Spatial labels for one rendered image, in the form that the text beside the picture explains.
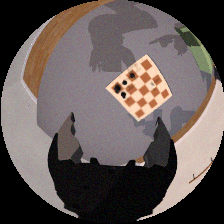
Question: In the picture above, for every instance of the brown and cream chessboard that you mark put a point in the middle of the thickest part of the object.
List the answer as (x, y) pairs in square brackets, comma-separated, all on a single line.
[(141, 99)]

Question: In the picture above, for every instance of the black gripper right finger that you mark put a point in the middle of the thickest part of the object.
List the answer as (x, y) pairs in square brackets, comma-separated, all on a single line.
[(161, 156)]

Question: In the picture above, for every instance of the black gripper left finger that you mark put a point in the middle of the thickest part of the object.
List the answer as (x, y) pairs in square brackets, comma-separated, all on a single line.
[(64, 151)]

